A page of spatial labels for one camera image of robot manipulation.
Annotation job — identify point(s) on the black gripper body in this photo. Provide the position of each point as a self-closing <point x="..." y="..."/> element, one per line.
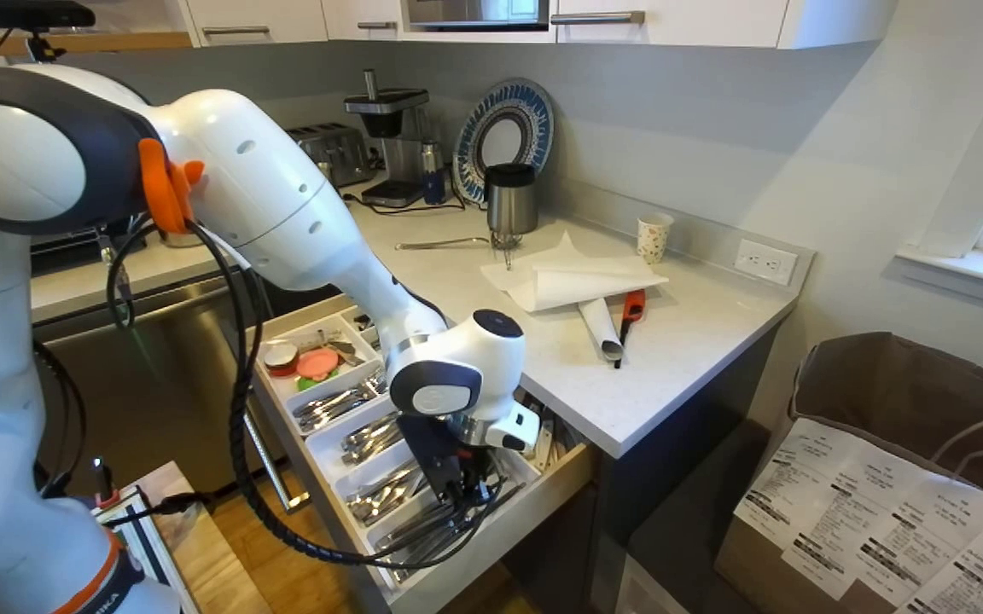
<point x="440" y="449"/>

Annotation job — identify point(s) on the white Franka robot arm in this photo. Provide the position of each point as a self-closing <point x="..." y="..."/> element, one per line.
<point x="275" y="206"/>

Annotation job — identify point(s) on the white kitchen drawer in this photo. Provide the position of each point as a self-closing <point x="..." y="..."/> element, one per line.
<point x="494" y="557"/>

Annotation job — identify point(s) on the open cutlery drawer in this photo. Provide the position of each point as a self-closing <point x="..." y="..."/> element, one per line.
<point x="332" y="429"/>

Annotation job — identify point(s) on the large steel spoon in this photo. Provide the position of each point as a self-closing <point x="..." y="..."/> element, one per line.
<point x="383" y="497"/>

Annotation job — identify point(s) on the steel fork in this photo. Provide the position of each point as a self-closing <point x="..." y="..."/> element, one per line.
<point x="339" y="405"/>

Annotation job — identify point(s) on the red round lid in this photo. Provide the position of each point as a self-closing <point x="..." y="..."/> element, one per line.
<point x="317" y="364"/>

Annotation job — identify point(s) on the dark base cabinet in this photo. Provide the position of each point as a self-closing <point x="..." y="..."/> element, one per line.
<point x="675" y="479"/>

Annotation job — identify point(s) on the rolled white paper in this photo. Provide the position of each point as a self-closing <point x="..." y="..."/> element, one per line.
<point x="603" y="328"/>

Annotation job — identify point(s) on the white round lid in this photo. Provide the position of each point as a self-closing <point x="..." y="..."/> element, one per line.
<point x="280" y="354"/>

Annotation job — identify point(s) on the white cloth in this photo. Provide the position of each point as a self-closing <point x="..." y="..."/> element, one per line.
<point x="565" y="277"/>

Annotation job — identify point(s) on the orange stick lighter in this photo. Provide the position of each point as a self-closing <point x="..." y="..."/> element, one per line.
<point x="630" y="313"/>

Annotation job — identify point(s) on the steel coffee carafe black lid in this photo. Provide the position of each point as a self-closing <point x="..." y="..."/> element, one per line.
<point x="511" y="206"/>

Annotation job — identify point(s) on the patterned paper cup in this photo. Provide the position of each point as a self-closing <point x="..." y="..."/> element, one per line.
<point x="652" y="239"/>

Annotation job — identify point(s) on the white striped box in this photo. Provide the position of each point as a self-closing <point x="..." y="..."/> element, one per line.
<point x="152" y="539"/>

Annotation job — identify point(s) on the stainless steel dishwasher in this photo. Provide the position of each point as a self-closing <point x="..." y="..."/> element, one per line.
<point x="137" y="387"/>

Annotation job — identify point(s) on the black toaster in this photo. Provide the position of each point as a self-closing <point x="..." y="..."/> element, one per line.
<point x="332" y="156"/>

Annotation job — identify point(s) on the black coffee maker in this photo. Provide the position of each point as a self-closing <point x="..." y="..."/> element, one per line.
<point x="394" y="138"/>

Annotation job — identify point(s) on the blue patterned decorative plate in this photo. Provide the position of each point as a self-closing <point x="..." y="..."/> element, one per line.
<point x="527" y="108"/>

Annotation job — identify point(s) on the printed white paper sheet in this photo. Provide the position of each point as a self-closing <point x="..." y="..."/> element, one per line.
<point x="889" y="523"/>

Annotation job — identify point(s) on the brown cardboard box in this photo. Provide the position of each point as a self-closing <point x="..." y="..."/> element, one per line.
<point x="911" y="398"/>

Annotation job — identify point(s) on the stainless steel microwave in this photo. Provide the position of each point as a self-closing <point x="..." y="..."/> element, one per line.
<point x="478" y="13"/>

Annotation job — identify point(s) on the narrow white cabinet door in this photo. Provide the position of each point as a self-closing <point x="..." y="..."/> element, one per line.
<point x="364" y="14"/>

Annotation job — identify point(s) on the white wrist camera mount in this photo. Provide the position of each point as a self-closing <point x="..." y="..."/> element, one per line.
<point x="511" y="429"/>

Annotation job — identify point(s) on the white wall outlet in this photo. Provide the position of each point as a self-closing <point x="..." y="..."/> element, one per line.
<point x="767" y="261"/>

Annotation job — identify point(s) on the black stereo camera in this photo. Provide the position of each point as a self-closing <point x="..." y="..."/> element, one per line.
<point x="26" y="14"/>

